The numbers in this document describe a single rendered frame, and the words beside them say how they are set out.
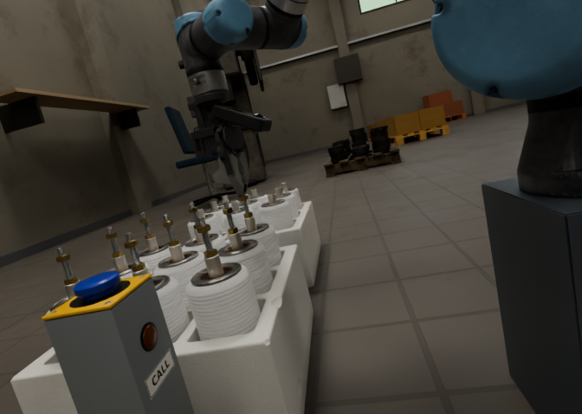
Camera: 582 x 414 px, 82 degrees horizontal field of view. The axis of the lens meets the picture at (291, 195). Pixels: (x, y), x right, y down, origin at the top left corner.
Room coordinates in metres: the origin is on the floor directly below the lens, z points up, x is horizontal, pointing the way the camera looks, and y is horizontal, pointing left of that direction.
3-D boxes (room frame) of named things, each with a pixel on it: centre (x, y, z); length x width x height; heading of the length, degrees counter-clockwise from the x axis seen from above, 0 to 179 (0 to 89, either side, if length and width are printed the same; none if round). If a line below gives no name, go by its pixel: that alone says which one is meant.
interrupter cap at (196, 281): (0.48, 0.13, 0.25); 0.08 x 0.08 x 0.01
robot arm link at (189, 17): (0.72, 0.11, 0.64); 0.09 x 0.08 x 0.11; 37
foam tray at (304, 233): (1.15, 0.15, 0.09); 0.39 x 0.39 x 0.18; 80
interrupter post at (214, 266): (0.48, 0.13, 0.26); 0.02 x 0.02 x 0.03
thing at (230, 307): (0.48, 0.13, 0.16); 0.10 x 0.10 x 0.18
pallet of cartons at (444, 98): (9.38, -4.31, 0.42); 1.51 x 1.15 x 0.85; 80
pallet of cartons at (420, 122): (5.91, -2.27, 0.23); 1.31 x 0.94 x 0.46; 171
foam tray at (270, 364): (0.62, 0.23, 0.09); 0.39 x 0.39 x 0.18; 81
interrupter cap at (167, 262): (0.62, 0.23, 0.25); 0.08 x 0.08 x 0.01
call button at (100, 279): (0.32, 0.20, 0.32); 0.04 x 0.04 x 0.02
